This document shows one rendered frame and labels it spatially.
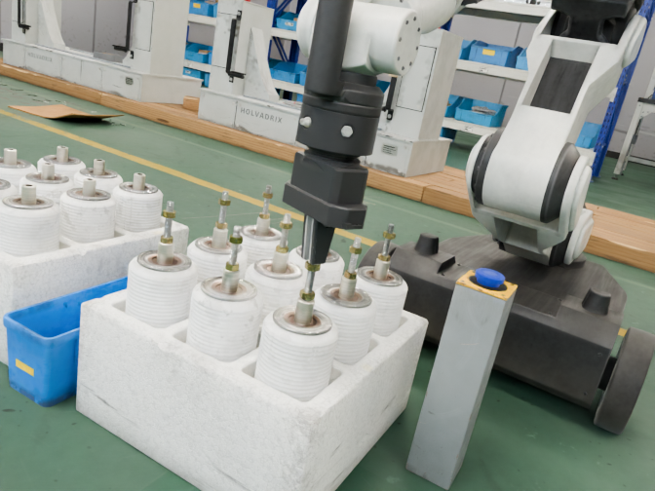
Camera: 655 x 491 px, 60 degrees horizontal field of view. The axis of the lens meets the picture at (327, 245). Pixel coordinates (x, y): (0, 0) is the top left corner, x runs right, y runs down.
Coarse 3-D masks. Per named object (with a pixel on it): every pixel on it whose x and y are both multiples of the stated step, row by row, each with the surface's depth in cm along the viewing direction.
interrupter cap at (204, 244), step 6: (198, 240) 90; (204, 240) 91; (210, 240) 92; (228, 240) 93; (198, 246) 88; (204, 246) 88; (210, 246) 89; (228, 246) 91; (240, 246) 91; (210, 252) 87; (216, 252) 87; (222, 252) 87; (228, 252) 87
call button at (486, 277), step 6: (480, 270) 77; (486, 270) 78; (492, 270) 78; (480, 276) 76; (486, 276) 76; (492, 276) 76; (498, 276) 76; (480, 282) 77; (486, 282) 76; (492, 282) 75; (498, 282) 76
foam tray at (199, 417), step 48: (96, 336) 79; (144, 336) 74; (96, 384) 81; (144, 384) 76; (192, 384) 71; (240, 384) 67; (336, 384) 71; (384, 384) 84; (144, 432) 78; (192, 432) 73; (240, 432) 69; (288, 432) 65; (336, 432) 71; (384, 432) 93; (192, 480) 75; (240, 480) 70; (288, 480) 66; (336, 480) 78
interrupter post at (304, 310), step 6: (300, 300) 69; (312, 300) 70; (300, 306) 69; (306, 306) 69; (312, 306) 69; (300, 312) 69; (306, 312) 69; (312, 312) 70; (294, 318) 70; (300, 318) 69; (306, 318) 69; (306, 324) 70
